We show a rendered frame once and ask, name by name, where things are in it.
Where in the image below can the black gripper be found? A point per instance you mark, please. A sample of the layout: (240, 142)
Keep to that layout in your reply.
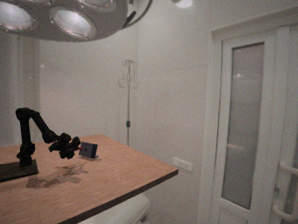
(74, 145)

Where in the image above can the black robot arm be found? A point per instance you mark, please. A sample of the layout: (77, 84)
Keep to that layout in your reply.
(27, 147)

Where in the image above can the dark grey panel with round hole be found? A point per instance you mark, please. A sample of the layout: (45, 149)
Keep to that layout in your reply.
(89, 150)

